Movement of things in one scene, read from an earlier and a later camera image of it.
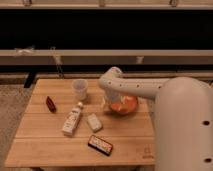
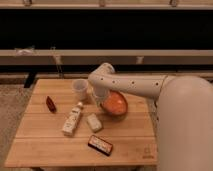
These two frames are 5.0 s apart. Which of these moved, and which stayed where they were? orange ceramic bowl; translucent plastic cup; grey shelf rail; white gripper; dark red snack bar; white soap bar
Moved: orange ceramic bowl; white gripper
Stayed: white soap bar; dark red snack bar; grey shelf rail; translucent plastic cup
